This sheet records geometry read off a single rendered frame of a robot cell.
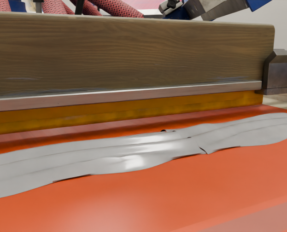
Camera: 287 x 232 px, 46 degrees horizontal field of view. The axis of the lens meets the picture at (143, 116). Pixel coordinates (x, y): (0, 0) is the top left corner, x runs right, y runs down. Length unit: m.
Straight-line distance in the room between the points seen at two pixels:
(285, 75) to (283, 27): 2.34
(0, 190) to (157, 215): 0.09
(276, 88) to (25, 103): 0.29
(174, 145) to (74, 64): 0.11
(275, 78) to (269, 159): 0.18
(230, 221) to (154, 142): 0.11
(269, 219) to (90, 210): 0.09
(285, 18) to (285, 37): 0.14
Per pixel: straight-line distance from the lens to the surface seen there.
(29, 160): 0.23
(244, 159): 0.26
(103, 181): 0.21
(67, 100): 0.29
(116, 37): 0.31
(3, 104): 0.28
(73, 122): 0.32
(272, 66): 0.43
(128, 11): 0.99
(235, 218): 0.18
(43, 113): 0.31
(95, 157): 0.24
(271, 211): 0.19
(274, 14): 2.84
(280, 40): 2.78
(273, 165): 0.26
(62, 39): 0.30
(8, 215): 0.18
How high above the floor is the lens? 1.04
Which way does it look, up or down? 13 degrees down
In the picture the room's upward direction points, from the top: 1 degrees clockwise
